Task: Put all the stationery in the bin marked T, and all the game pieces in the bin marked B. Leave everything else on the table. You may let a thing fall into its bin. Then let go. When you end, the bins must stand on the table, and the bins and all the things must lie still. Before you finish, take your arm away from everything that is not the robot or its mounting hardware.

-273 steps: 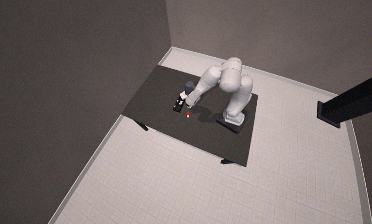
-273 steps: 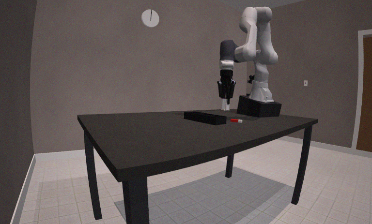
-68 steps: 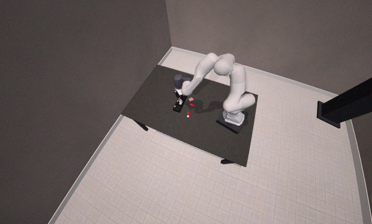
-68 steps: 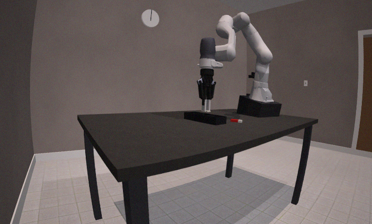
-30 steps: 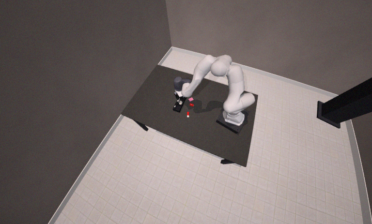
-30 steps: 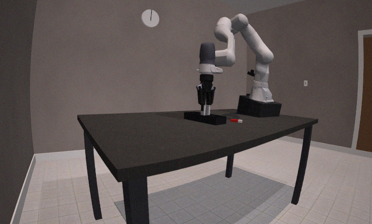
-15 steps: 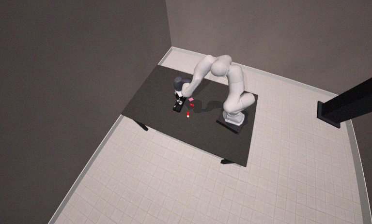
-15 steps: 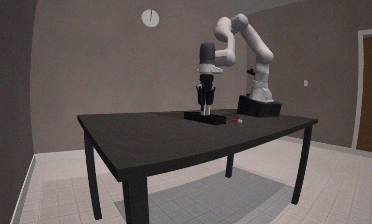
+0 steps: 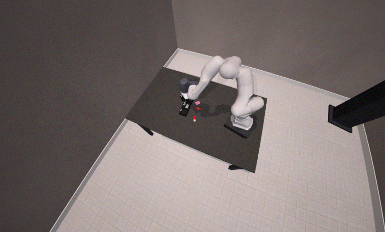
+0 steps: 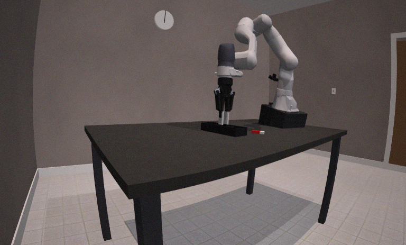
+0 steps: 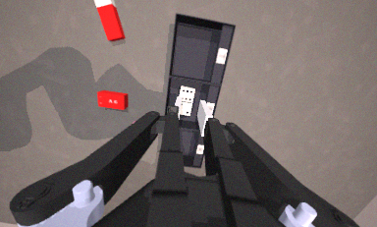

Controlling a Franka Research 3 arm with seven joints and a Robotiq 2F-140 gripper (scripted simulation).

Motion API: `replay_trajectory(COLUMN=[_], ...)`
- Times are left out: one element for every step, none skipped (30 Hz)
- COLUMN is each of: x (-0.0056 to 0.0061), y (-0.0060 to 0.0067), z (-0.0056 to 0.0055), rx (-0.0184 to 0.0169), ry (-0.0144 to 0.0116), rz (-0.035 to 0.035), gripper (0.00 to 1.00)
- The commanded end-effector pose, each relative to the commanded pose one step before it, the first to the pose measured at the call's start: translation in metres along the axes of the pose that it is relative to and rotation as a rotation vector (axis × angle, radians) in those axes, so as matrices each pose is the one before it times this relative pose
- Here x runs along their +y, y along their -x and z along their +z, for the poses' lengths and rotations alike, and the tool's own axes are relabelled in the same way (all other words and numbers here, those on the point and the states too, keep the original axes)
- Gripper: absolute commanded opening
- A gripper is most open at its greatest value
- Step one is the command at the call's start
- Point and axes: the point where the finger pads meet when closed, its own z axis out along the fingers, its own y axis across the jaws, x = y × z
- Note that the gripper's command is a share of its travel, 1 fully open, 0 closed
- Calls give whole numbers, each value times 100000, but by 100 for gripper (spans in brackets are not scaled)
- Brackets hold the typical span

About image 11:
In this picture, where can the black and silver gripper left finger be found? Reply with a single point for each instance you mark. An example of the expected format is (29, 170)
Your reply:
(75, 196)

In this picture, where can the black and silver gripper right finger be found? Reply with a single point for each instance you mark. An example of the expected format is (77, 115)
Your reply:
(243, 166)

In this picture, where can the black rack of labelled bins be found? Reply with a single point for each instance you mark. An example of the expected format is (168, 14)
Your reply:
(200, 52)

